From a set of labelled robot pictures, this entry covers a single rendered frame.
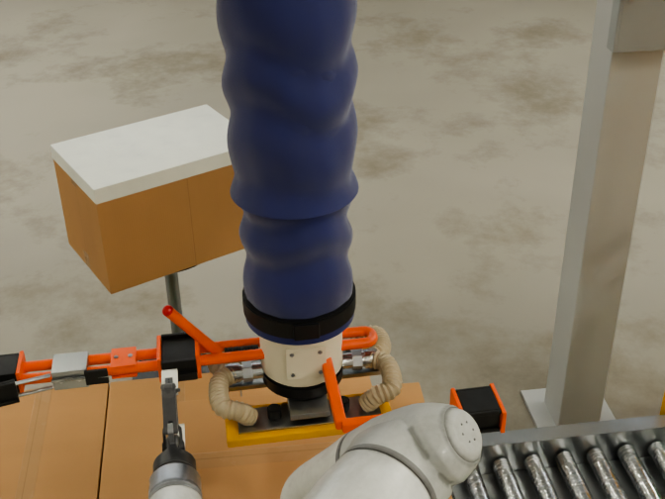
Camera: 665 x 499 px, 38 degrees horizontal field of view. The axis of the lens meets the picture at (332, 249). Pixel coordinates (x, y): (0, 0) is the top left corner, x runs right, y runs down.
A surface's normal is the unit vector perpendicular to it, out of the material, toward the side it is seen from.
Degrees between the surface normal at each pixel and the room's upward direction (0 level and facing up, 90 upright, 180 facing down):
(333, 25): 85
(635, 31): 90
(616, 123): 90
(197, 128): 0
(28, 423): 0
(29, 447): 0
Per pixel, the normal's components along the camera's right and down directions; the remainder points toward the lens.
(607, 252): 0.13, 0.52
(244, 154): -0.65, 0.50
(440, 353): -0.01, -0.85
